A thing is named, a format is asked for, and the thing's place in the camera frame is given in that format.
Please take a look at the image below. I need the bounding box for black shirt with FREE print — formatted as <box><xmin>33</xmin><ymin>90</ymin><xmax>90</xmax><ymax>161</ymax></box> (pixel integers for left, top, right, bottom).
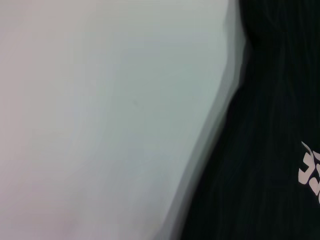
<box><xmin>178</xmin><ymin>0</ymin><xmax>320</xmax><ymax>240</ymax></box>

